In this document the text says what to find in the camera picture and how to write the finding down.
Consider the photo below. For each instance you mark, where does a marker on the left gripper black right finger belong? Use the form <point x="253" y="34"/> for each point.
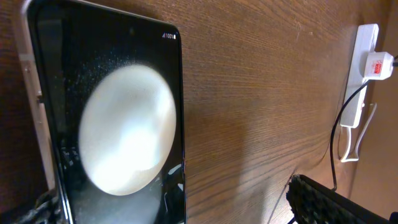
<point x="312" y="202"/>

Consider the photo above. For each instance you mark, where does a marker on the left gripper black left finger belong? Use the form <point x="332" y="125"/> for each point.
<point x="47" y="210"/>

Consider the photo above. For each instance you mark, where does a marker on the black Galaxy flip phone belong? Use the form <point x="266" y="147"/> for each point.
<point x="106" y="92"/>

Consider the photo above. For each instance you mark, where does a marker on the white USB charger adapter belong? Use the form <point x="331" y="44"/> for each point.
<point x="379" y="66"/>

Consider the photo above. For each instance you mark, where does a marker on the white power strip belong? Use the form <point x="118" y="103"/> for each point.
<point x="365" y="43"/>

